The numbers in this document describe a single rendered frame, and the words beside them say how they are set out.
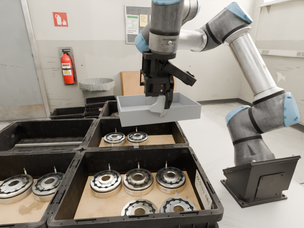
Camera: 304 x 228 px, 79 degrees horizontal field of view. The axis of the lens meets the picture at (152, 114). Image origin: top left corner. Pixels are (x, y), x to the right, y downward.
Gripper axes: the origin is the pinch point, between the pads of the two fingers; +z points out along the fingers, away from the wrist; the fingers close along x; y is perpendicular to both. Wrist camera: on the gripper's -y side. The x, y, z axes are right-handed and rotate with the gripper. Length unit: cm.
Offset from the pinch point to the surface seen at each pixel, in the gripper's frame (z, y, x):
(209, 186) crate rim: 11.1, -7.4, 21.7
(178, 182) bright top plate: 19.1, -2.6, 13.7
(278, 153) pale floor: 127, -188, -62
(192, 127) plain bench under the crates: 51, -45, -47
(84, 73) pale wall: 102, 37, -284
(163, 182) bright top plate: 19.5, 1.9, 12.4
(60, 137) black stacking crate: 34, 40, -34
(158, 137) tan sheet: 30.7, -8.0, -21.2
